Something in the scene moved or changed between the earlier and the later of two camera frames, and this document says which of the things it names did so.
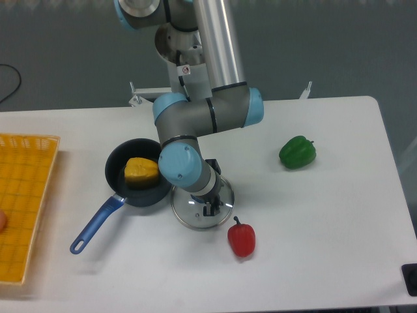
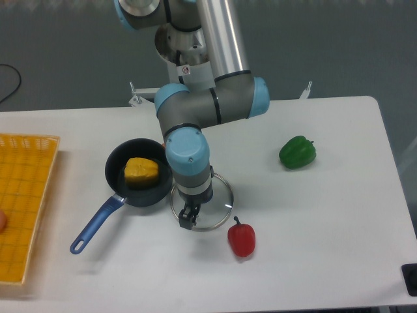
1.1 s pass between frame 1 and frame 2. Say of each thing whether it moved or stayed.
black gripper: moved
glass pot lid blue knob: stayed
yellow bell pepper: stayed
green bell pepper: stayed
